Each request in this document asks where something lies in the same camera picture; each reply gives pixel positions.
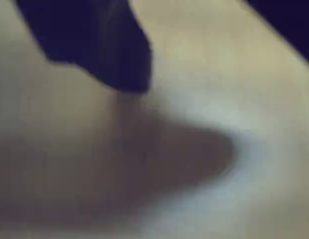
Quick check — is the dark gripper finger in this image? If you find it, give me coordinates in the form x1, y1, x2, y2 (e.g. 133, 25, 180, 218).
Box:
14, 0, 154, 95
241, 0, 309, 69

